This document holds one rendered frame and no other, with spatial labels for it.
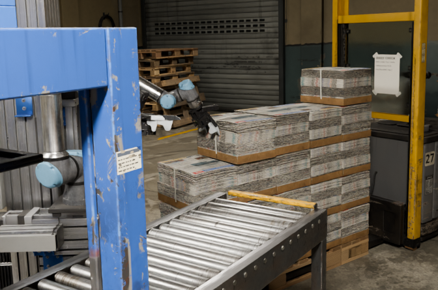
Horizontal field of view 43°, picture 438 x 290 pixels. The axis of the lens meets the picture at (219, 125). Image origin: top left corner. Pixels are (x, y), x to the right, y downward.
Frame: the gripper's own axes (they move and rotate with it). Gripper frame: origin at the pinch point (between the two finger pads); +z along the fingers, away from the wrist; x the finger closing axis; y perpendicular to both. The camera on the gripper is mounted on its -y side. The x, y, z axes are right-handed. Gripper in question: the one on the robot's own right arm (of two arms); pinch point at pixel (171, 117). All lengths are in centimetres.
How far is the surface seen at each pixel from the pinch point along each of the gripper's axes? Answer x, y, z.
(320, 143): -157, 17, 16
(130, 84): 97, -9, 47
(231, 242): -4, 44, 24
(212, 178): -85, 34, -23
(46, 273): 43, 50, -19
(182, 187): -81, 40, -38
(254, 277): 9, 51, 39
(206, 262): 16, 47, 24
